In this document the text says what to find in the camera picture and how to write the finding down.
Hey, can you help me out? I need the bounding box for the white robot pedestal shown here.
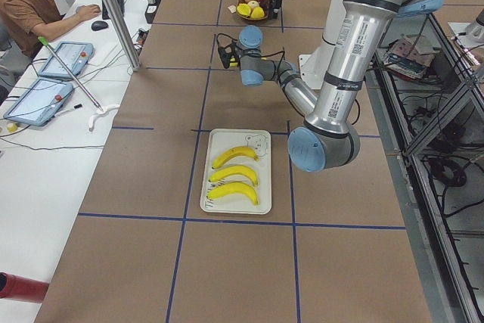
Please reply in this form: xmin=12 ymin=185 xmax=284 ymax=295
xmin=299 ymin=0 xmax=346 ymax=90

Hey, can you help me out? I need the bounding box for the yellow pear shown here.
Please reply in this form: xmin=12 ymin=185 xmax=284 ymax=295
xmin=250 ymin=7 xmax=265 ymax=20

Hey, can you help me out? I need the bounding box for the woven brown basket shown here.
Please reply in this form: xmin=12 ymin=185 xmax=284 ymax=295
xmin=236 ymin=0 xmax=269 ymax=21

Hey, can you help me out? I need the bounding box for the person in brown shirt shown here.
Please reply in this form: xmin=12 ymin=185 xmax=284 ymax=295
xmin=1 ymin=0 xmax=101 ymax=58

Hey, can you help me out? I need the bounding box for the black keyboard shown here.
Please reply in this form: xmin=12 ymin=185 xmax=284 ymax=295
xmin=101 ymin=0 xmax=126 ymax=21

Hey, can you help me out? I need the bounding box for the black computer mouse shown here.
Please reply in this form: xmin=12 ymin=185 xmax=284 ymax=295
xmin=91 ymin=20 xmax=109 ymax=32

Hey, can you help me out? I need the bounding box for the blue teach pendant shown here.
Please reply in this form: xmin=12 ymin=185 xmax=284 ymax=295
xmin=3 ymin=77 xmax=74 ymax=126
xmin=38 ymin=42 xmax=94 ymax=80

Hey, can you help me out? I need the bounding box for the far blue teach pendant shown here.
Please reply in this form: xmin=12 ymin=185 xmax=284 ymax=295
xmin=38 ymin=42 xmax=94 ymax=80

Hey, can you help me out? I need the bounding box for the white curved plastic part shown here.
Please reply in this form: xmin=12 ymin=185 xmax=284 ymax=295
xmin=88 ymin=104 xmax=120 ymax=132

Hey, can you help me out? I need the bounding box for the aluminium frame post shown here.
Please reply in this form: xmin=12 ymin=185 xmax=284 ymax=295
xmin=102 ymin=0 xmax=141 ymax=72

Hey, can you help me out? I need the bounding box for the near blue teach pendant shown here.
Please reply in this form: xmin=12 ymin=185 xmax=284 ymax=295
xmin=3 ymin=77 xmax=74 ymax=126

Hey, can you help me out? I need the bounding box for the red fire extinguisher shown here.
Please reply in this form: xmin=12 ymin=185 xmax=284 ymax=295
xmin=1 ymin=272 xmax=49 ymax=303

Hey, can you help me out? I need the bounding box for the yellow starfruit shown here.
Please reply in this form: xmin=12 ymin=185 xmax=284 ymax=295
xmin=236 ymin=3 xmax=252 ymax=18

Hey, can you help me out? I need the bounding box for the white rectangular tray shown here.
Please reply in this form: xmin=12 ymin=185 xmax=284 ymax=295
xmin=200 ymin=129 xmax=272 ymax=215

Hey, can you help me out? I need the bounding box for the yellow banana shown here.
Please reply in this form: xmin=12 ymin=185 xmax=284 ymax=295
xmin=206 ymin=182 xmax=259 ymax=206
xmin=209 ymin=165 xmax=259 ymax=186
xmin=229 ymin=57 xmax=239 ymax=67
xmin=211 ymin=146 xmax=259 ymax=169

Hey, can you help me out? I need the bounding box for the metal rod green tip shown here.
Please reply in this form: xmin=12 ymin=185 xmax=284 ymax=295
xmin=38 ymin=36 xmax=104 ymax=111

